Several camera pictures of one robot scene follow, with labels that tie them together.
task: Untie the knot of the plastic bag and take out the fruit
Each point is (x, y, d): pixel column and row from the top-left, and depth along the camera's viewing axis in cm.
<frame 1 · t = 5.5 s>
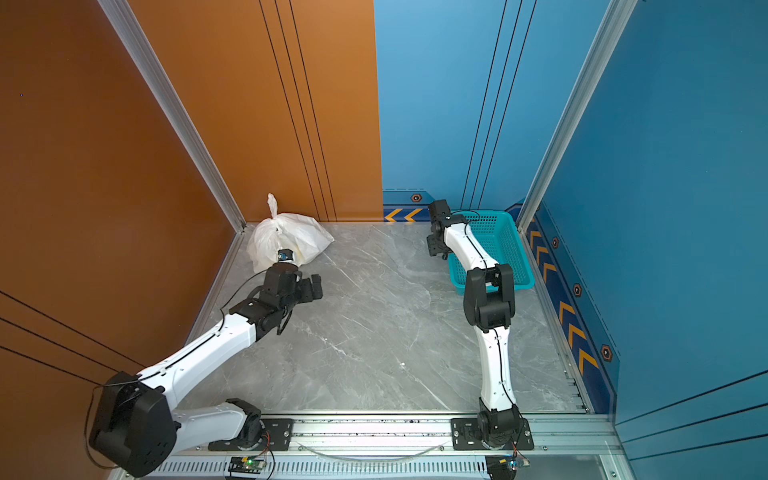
left hand: (306, 277, 86), fingers open
right hand: (443, 246, 103), fingers open
white plastic bag: (300, 233, 104), point 12 cm above the table
teal plastic basket: (499, 235, 115), point 3 cm above the table

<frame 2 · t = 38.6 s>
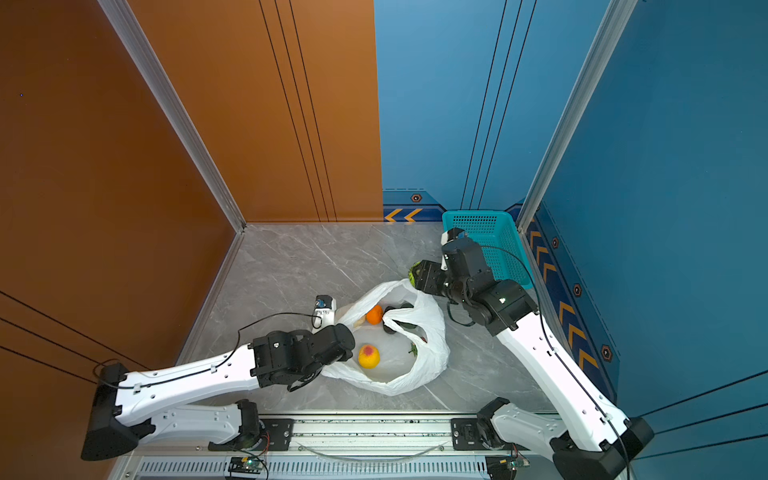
left hand: (348, 334, 74), fingers closed
right hand: (418, 273, 69), fingers open
white plastic bag: (398, 372, 70), point 16 cm above the table
orange fruit: (378, 316, 91), point 6 cm above the table
yellow red mango: (368, 363, 84), point 3 cm above the table
the other named things where they were.

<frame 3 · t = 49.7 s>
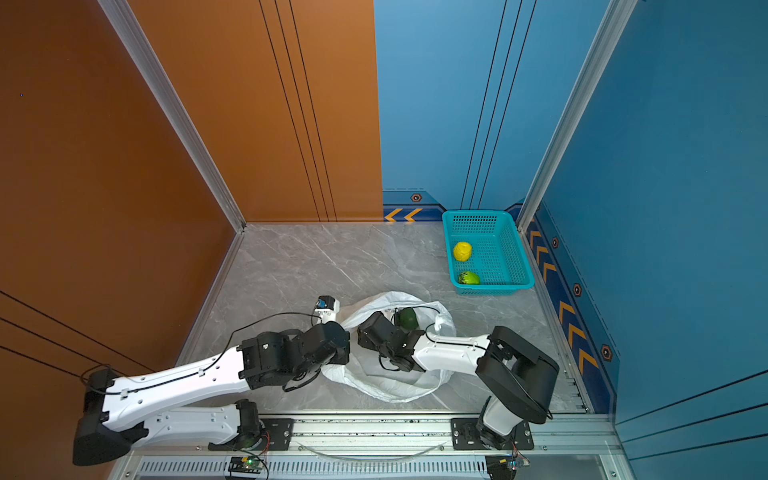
left hand: (353, 338, 72), fingers closed
right hand: (358, 335, 85), fingers open
white plastic bag: (363, 373, 81), point 4 cm above the table
yellow lemon fruit: (462, 251, 107), point 6 cm above the table
green lime fruit: (468, 278, 99), point 6 cm above the table
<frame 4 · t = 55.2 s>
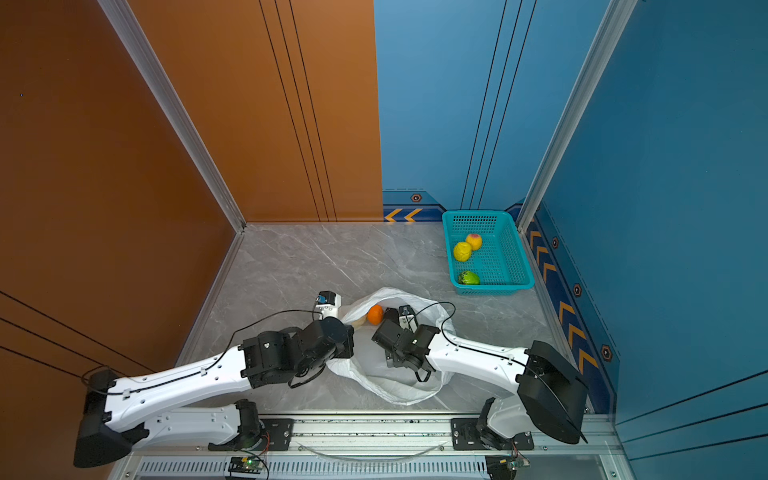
left hand: (359, 331, 72), fingers closed
right hand: (403, 352, 83), fingers open
